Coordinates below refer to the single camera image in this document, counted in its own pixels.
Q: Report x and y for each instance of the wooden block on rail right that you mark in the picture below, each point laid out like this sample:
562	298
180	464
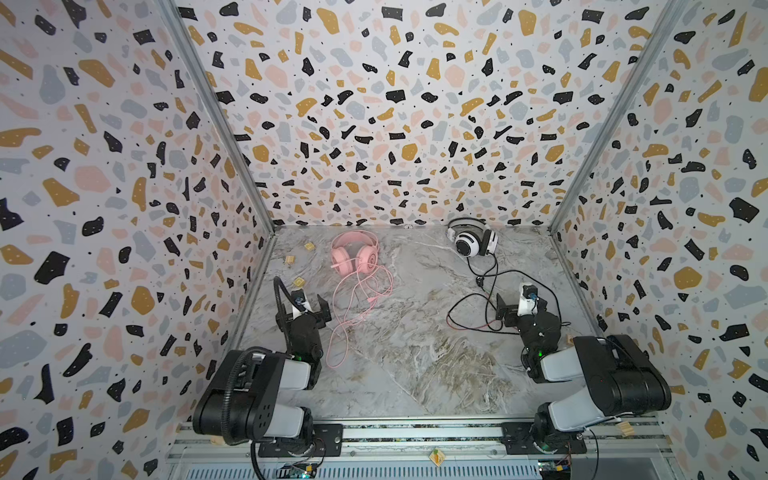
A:
625	428

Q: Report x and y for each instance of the pink headphones with cable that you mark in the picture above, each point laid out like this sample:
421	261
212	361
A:
364	281

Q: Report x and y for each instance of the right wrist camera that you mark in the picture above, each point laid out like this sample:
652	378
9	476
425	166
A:
528	299

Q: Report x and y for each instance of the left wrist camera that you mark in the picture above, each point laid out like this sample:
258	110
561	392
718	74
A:
300	303

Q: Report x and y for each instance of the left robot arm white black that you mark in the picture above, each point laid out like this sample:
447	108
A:
240	404

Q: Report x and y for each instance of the white black headphones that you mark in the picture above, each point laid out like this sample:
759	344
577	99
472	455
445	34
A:
472	237

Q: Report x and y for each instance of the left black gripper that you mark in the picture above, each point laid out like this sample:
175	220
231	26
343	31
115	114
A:
302	317

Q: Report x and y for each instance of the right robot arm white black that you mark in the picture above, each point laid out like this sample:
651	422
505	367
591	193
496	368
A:
619	379

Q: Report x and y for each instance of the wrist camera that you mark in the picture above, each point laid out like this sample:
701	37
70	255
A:
528	299
300	303

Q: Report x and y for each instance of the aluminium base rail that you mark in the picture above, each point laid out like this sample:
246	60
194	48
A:
399	448

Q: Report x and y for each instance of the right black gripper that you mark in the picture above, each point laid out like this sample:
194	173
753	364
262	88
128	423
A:
517	315

